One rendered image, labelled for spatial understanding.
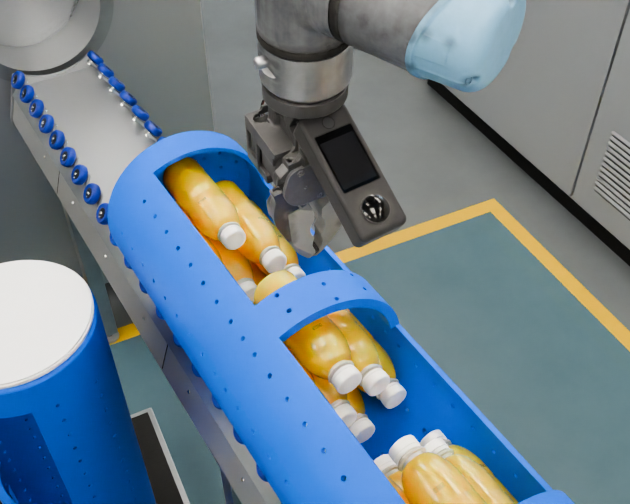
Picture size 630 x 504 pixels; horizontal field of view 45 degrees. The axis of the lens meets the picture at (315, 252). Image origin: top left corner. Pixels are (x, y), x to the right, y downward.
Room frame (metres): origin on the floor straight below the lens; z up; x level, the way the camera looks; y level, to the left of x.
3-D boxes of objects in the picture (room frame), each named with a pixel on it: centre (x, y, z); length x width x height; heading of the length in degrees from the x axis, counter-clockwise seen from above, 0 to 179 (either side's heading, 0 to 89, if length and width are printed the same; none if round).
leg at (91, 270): (1.64, 0.68, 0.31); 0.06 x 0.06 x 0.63; 32
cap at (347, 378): (0.62, -0.04, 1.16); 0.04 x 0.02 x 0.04; 122
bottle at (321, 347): (0.70, 0.01, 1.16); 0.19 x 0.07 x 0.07; 32
